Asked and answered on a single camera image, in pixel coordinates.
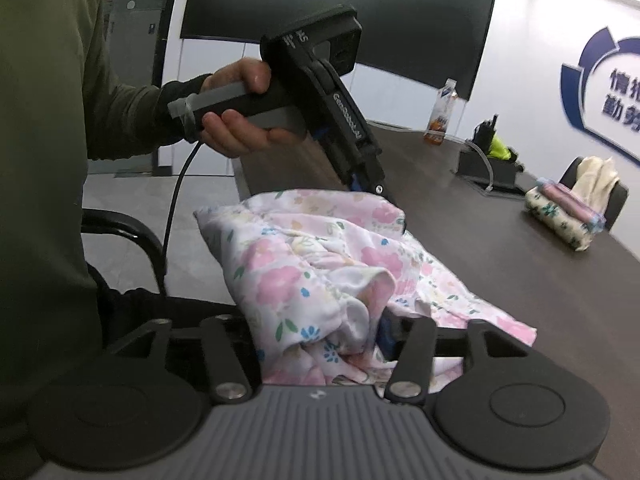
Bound person's left forearm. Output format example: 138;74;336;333
85;74;213;161

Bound folded pink cloth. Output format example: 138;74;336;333
536;177;607;235

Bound black table socket box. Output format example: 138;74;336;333
457;150;523;193

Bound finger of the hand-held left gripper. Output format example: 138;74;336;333
349;172;408;236

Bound person's olive jacket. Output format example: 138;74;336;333
0;0;171;480

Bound glass door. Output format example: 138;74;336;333
97;0;186;178

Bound folded white green-flowered cloth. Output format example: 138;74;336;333
524;186;598;252

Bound yellow-green cloth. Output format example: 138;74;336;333
487;132;518;163

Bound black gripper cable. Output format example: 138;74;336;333
159;137;203;297

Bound cream garment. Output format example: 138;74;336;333
570;156;621;211

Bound person's black trousers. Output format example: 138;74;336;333
87;262;246;348

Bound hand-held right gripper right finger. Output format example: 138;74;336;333
375;309;532;405

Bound white charging cable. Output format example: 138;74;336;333
447;135;498;195

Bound person's left hand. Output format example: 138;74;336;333
200;56;303;159

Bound pink floral dress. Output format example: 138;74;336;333
194;188;538;386

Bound black office chair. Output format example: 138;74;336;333
557;156;630;233

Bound orange label drink bottle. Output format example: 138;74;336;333
424;78;459;146

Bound black handheld radio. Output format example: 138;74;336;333
472;115;498;158

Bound black swivel chair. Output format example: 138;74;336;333
80;208;168;297

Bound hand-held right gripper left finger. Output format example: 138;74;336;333
105;314;263;405

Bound black wall screen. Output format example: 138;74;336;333
180;0;500;102

